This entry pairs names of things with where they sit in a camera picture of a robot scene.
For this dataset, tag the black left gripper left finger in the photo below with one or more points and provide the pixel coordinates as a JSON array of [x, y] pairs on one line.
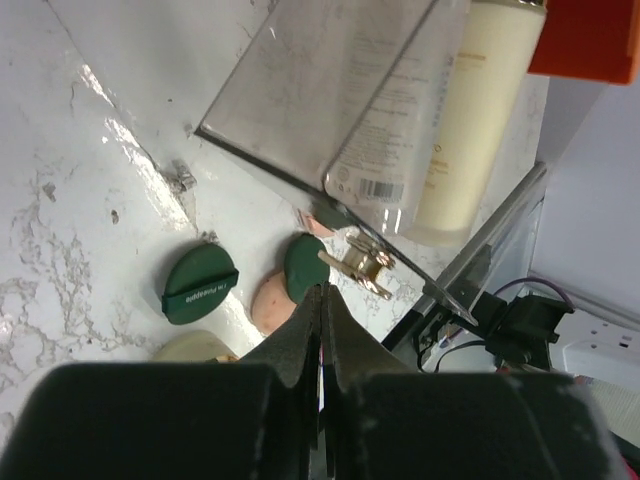
[[255, 418]]

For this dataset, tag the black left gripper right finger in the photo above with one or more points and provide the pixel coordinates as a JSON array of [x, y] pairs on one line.
[[385, 421]]

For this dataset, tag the gold round jar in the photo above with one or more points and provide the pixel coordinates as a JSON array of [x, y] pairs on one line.
[[198, 346]]

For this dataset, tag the clear lotion bottle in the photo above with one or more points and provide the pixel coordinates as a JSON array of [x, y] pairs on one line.
[[380, 172]]

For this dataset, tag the transparent drawer with gold knob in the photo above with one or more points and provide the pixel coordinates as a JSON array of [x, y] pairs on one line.
[[294, 98]]

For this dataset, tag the cream foundation bottle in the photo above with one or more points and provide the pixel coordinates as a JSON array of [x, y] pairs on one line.
[[499, 41]]

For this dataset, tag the orange drawer organizer box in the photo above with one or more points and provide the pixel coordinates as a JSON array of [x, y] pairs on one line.
[[594, 40]]

